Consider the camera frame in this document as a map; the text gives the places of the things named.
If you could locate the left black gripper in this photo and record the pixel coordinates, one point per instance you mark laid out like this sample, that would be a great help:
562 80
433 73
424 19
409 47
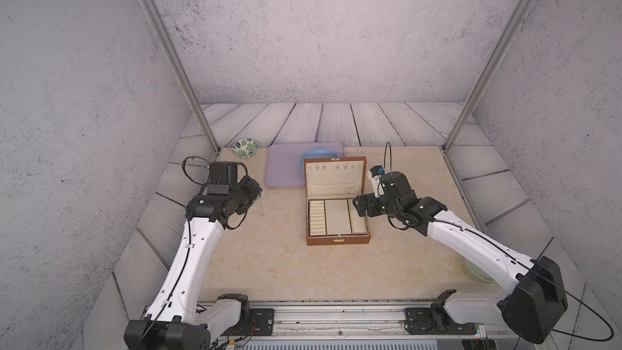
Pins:
255 189

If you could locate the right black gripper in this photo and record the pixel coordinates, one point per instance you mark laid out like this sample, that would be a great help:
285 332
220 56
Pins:
370 201

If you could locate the brown wooden jewelry box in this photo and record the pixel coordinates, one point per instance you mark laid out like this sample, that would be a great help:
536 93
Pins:
331 185

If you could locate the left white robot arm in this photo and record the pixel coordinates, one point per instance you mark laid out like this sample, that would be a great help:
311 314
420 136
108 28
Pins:
173 320

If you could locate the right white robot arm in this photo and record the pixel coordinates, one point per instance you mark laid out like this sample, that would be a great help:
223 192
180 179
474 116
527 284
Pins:
534 297

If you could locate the green leaf pattern bowl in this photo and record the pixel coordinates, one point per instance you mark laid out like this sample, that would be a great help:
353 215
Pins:
245 148

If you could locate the lilac plastic tray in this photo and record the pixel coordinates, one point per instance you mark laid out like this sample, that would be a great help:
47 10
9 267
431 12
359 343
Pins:
283 169

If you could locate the blue plate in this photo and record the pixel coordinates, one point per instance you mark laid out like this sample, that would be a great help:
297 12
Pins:
317 153

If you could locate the pale green bowl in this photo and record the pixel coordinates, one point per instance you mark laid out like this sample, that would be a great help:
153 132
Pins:
476 273

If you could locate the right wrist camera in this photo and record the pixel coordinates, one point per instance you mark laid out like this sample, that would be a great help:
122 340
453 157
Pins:
374 176

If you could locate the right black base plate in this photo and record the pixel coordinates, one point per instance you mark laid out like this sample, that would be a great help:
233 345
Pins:
428 321

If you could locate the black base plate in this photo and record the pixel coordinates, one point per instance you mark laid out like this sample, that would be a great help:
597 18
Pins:
428 321
256 323

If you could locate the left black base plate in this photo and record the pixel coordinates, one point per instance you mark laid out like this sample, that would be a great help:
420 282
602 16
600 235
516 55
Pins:
256 323

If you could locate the aluminium mounting rail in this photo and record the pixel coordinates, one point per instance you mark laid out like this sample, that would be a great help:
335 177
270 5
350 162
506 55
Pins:
360 325

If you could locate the left aluminium frame post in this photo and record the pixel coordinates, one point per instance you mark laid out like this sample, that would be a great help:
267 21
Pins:
166 43

